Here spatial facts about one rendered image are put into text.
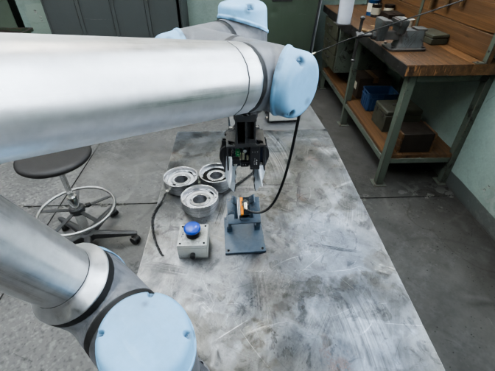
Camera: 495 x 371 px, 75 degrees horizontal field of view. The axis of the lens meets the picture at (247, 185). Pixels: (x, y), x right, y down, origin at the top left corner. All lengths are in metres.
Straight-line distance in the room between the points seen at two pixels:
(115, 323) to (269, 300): 0.36
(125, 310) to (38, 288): 0.10
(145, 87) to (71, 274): 0.29
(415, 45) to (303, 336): 2.00
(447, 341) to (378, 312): 1.06
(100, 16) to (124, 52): 3.47
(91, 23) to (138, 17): 0.45
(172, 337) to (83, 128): 0.29
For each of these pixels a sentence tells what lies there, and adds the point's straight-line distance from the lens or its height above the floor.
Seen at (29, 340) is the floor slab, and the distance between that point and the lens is 1.85.
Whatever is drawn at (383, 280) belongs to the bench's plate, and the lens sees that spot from 0.82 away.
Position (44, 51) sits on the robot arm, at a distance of 0.23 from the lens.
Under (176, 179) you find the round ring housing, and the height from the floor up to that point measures 0.82.
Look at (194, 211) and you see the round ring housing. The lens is 0.88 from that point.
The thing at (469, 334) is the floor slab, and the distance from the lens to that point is 1.88.
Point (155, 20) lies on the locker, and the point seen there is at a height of 0.78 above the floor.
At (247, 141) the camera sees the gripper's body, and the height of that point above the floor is 1.13.
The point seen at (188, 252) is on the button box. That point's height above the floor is 0.82.
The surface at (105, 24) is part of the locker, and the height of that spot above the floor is 0.75.
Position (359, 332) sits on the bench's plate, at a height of 0.80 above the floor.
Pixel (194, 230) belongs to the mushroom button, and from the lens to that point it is 0.77.
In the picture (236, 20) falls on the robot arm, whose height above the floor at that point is 1.32.
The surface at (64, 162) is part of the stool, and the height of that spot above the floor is 0.62.
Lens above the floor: 1.41
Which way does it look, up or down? 38 degrees down
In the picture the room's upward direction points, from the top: straight up
